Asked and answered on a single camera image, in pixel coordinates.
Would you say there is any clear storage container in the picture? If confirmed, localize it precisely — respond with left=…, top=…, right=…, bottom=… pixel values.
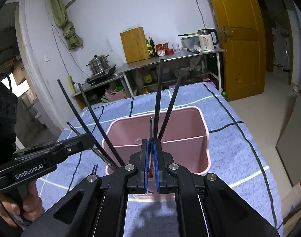
left=179, top=34, right=200, bottom=51

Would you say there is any green oil bottle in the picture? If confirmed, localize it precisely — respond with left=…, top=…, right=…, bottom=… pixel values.
left=146, top=38, right=154, bottom=58

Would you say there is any low metal shelf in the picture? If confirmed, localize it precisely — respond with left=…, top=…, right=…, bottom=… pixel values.
left=81, top=74, right=134, bottom=105

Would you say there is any metal chopstick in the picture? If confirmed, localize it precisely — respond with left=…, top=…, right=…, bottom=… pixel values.
left=66, top=121, right=118, bottom=170

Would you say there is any yellow power strip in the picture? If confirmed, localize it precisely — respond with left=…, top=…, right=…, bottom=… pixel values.
left=67, top=75, right=76, bottom=94

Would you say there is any pink basket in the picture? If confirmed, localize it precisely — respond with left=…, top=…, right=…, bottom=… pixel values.
left=105, top=90, right=126, bottom=102

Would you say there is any metal kitchen shelf table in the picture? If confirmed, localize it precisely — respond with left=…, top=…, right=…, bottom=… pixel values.
left=115, top=48, right=226, bottom=97

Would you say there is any red lidded jar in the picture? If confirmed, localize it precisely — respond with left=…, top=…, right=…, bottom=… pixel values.
left=155, top=43, right=174, bottom=57

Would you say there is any yellow wooden door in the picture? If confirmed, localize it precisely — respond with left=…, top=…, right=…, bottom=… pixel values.
left=210, top=0, right=266, bottom=101

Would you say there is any blue checked tablecloth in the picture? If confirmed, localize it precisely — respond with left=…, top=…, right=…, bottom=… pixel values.
left=36, top=84, right=283, bottom=236

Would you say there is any white electric kettle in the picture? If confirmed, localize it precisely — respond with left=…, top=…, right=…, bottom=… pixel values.
left=197, top=28, right=219, bottom=51

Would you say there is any drinking glass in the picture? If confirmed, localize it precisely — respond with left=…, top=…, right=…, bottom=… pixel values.
left=172, top=43, right=180, bottom=53

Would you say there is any black induction cooker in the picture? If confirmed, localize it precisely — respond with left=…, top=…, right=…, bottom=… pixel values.
left=85, top=64, right=116, bottom=84

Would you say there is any dark oil bottle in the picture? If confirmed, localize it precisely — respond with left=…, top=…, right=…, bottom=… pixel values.
left=149, top=36, right=157, bottom=56

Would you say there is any person's left hand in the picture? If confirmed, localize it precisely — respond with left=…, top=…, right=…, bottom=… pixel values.
left=0, top=180, right=44, bottom=227

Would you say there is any green plastic bottle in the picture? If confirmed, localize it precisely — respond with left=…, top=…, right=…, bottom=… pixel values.
left=222, top=91, right=228, bottom=101

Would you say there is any stainless steel steamer pot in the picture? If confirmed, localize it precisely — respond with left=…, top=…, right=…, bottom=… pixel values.
left=87, top=55, right=110, bottom=74

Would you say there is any green hanging cloth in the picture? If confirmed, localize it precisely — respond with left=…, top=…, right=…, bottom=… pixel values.
left=50, top=0, right=83, bottom=50

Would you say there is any wooden cutting board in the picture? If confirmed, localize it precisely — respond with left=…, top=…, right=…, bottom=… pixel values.
left=120, top=27, right=150, bottom=64

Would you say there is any pink plastic utensil holder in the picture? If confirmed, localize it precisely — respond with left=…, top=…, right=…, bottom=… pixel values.
left=107, top=106, right=211, bottom=176

